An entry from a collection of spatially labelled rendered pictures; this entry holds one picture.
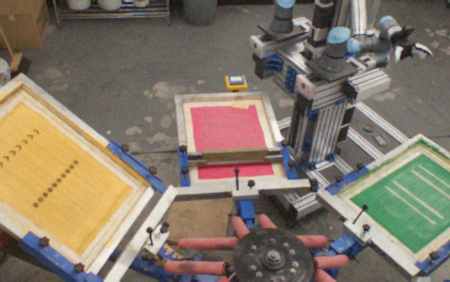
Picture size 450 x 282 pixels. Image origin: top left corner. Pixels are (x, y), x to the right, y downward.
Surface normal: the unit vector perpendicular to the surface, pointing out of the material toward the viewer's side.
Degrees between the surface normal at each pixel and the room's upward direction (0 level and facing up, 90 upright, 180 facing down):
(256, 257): 0
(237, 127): 0
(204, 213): 2
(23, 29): 90
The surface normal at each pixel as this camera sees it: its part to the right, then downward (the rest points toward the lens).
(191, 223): 0.01, -0.76
